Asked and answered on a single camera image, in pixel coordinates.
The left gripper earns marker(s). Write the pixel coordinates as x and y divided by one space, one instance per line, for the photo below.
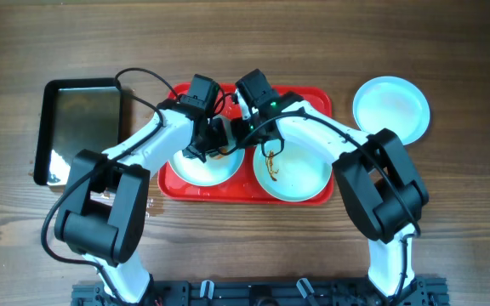
202 145

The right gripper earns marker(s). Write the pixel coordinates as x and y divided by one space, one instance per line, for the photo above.
257 135

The teal orange sponge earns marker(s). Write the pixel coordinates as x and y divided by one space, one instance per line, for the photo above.
219 153

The white plate top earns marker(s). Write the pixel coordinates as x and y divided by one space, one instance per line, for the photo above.
216 169

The white plate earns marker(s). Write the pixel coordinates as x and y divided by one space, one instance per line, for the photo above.
394 103
216 169
290 173

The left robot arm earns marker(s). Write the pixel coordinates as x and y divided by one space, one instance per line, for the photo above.
100 217

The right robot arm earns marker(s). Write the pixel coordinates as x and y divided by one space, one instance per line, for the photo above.
380 187

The black metal water tray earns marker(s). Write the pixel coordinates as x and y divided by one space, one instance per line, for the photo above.
76 114

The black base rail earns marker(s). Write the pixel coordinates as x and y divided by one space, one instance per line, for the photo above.
339 292

